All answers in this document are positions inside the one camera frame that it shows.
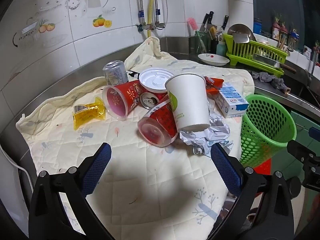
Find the white paper cup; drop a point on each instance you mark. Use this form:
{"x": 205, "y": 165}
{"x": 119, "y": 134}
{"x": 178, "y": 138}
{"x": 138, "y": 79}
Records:
{"x": 187, "y": 100}

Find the red snack wrapper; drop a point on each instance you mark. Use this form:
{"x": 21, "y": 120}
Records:
{"x": 215, "y": 82}

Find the blue lidded container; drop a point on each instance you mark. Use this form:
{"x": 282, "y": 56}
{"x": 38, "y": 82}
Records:
{"x": 257, "y": 27}

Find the silver drink can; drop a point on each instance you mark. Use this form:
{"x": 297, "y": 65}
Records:
{"x": 115, "y": 72}

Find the metal sink faucet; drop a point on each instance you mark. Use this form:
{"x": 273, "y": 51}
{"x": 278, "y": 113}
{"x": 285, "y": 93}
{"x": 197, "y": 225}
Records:
{"x": 311, "y": 70}

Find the red plastic stool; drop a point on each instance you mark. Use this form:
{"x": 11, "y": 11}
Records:
{"x": 262, "y": 167}

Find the crumpled silver foil wrapper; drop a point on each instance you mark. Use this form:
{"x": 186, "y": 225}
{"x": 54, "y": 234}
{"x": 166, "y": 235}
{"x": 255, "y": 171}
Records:
{"x": 215, "y": 130}

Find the teal bottle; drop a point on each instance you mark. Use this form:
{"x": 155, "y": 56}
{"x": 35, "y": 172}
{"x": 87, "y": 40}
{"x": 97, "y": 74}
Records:
{"x": 221, "y": 48}

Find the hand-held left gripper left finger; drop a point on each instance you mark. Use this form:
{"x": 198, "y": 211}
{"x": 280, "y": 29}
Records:
{"x": 97, "y": 167}

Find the black white wrapper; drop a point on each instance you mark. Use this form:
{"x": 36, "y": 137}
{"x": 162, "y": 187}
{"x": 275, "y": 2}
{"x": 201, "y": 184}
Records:
{"x": 132, "y": 74}

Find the blue white milk carton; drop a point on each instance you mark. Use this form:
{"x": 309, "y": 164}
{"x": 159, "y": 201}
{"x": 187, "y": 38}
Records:
{"x": 232, "y": 100}

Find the green dish rack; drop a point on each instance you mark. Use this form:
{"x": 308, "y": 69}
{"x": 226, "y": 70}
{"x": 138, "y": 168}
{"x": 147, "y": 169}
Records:
{"x": 250, "y": 52}

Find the green glass jar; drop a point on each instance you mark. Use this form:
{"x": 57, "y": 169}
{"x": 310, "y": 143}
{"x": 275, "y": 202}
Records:
{"x": 201, "y": 42}

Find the white plate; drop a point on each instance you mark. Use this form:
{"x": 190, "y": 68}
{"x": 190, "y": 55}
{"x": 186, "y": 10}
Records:
{"x": 212, "y": 59}

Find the yellow plastic packet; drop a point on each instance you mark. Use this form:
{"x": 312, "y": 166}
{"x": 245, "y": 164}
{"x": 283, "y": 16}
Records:
{"x": 90, "y": 113}

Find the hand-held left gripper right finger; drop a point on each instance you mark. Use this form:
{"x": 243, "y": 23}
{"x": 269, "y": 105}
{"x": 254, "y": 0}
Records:
{"x": 225, "y": 167}

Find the red printed plastic cup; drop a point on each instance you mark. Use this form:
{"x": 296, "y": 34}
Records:
{"x": 130, "y": 92}
{"x": 160, "y": 115}

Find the green plastic basket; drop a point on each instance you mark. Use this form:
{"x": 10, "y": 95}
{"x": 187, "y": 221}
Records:
{"x": 265, "y": 120}

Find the red drink can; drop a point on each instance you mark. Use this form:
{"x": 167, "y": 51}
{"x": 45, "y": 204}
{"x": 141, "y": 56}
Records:
{"x": 150, "y": 101}

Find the white plastic lid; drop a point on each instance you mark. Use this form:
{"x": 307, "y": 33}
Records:
{"x": 155, "y": 80}

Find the cream quilted cloth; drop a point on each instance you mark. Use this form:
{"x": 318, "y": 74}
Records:
{"x": 140, "y": 180}

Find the grey rag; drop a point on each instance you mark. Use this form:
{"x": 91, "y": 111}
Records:
{"x": 265, "y": 77}

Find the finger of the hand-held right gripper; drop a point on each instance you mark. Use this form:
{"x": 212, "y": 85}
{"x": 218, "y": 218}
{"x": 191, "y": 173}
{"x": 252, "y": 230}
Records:
{"x": 315, "y": 133}
{"x": 298, "y": 150}

